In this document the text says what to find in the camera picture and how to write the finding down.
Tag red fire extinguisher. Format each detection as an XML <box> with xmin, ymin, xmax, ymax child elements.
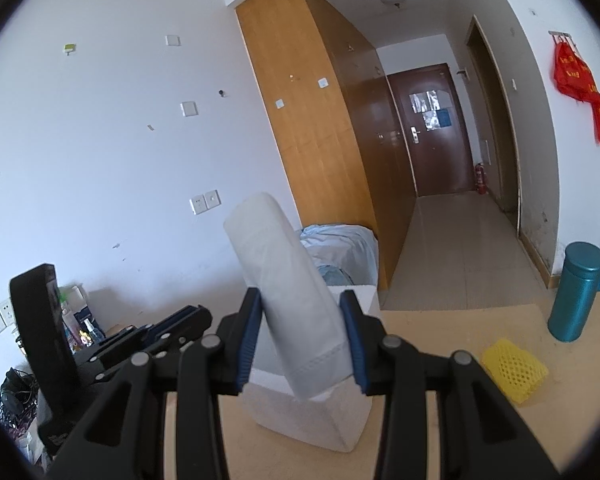
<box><xmin>475</xmin><ymin>162</ymin><xmax>488</xmax><ymax>195</ymax></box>

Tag bottles on side shelf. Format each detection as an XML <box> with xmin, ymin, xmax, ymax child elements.
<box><xmin>59</xmin><ymin>285</ymin><xmax>106</xmax><ymax>353</ymax></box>

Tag blue sheet covered bin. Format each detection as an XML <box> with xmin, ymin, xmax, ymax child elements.
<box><xmin>297</xmin><ymin>224</ymin><xmax>379</xmax><ymax>286</ymax></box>

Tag dark brown entrance door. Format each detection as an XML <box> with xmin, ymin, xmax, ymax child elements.
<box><xmin>388</xmin><ymin>64</ymin><xmax>475</xmax><ymax>196</ymax></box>

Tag yellow foam fruit net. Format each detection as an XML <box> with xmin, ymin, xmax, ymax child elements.
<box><xmin>480</xmin><ymin>338</ymin><xmax>548</xmax><ymax>404</ymax></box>

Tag wooden wardrobe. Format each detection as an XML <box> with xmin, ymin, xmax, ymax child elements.
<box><xmin>236</xmin><ymin>0</ymin><xmax>416</xmax><ymax>290</ymax></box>

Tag wall light switch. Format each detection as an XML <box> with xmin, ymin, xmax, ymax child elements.
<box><xmin>181</xmin><ymin>101</ymin><xmax>198</xmax><ymax>117</ymax></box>

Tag teal metal canister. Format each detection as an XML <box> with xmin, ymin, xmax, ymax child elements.
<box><xmin>547</xmin><ymin>242</ymin><xmax>600</xmax><ymax>342</ymax></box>

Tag red hanging bags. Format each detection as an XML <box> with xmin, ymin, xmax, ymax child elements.
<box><xmin>553</xmin><ymin>40</ymin><xmax>600</xmax><ymax>144</ymax></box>

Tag double wall socket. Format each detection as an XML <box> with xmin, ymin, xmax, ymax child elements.
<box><xmin>189</xmin><ymin>190</ymin><xmax>221</xmax><ymax>214</ymax></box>

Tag white styrofoam box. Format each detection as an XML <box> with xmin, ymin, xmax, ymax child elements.
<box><xmin>242</xmin><ymin>286</ymin><xmax>372</xmax><ymax>453</ymax></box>

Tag side room door frame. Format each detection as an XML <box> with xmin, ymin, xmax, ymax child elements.
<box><xmin>466</xmin><ymin>15</ymin><xmax>521</xmax><ymax>237</ymax></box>

